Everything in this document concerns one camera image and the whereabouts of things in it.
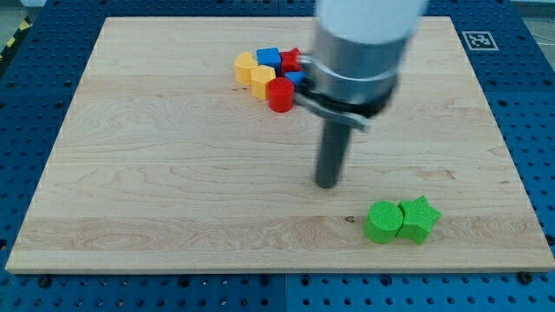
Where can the yellow heart block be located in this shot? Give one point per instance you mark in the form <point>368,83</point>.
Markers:
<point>244,63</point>

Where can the wooden board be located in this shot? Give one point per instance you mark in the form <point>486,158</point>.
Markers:
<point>164,164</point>

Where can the red cylinder block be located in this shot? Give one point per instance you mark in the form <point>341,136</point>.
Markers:
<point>280,95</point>

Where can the blue triangle block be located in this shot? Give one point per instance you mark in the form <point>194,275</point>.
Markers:
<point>295,77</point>

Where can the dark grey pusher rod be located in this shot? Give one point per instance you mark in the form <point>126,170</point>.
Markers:
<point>331,154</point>

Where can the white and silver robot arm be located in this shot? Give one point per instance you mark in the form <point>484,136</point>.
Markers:
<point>354,61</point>

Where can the yellow hexagon block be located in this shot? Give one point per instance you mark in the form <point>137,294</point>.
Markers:
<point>261,76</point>

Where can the green cylinder block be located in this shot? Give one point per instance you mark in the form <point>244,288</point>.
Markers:
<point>383,222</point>

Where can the red star block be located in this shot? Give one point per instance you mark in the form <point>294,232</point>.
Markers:
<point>289,61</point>

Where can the blue cube block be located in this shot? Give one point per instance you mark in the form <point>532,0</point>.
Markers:
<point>270,57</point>

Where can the black yellow hazard tape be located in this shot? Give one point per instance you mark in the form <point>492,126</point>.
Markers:
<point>16,40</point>

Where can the white fiducial marker tag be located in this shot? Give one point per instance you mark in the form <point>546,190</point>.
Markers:
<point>480,41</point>

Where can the green star block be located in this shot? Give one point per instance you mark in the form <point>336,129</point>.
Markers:
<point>419,218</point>

